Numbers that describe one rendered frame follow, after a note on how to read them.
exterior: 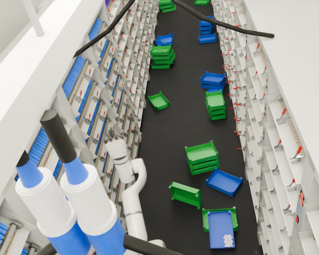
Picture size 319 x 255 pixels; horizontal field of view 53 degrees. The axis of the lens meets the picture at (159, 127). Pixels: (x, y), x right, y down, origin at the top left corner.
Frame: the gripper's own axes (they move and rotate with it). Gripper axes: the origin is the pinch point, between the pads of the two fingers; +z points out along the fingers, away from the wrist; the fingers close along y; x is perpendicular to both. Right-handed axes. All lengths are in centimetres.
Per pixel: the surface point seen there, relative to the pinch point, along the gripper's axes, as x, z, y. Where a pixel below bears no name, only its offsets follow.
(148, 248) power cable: 106, 26, 15
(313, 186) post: 66, -10, 71
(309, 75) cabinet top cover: 19, 9, 96
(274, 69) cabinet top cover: 7, 12, 85
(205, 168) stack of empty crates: -124, -131, 61
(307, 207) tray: 63, -21, 70
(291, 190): 36, -38, 76
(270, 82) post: -1, 2, 87
